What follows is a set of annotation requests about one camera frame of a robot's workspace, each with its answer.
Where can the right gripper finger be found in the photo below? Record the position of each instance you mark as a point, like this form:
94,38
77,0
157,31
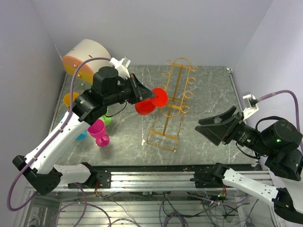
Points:
218,118
213,132

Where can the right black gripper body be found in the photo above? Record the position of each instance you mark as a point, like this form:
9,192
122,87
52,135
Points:
227,138

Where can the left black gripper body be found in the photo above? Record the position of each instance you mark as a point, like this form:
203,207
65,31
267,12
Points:
134,89

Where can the red plastic wine glass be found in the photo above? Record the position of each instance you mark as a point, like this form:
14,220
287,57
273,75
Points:
149,105

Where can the green plastic wine glass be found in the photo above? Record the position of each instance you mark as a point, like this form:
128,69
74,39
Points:
106,120

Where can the pink plastic wine glass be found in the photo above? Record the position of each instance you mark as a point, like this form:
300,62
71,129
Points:
98,131

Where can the blue plastic wine glass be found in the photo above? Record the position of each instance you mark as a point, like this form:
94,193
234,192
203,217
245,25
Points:
81,136

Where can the orange plastic wine glass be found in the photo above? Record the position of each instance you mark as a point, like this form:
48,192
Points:
69,98

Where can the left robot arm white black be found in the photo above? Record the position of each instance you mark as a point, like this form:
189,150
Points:
39,166

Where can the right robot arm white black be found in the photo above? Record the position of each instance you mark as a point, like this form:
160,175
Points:
278,142

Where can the round cream mini drawer cabinet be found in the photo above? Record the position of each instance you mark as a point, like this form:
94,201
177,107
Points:
84,50

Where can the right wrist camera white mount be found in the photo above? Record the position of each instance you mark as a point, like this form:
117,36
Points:
251,106

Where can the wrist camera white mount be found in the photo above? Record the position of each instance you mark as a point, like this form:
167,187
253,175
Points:
251,106
121,66

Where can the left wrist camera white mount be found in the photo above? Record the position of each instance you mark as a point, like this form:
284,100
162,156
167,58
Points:
121,66

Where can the gold wire wine glass rack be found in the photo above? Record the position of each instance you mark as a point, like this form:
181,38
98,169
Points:
165,129

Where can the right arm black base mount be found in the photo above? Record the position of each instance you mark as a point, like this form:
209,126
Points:
212,178

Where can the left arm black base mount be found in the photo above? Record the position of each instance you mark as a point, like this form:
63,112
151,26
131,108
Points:
99,178

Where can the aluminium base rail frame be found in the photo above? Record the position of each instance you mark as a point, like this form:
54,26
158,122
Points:
149,196

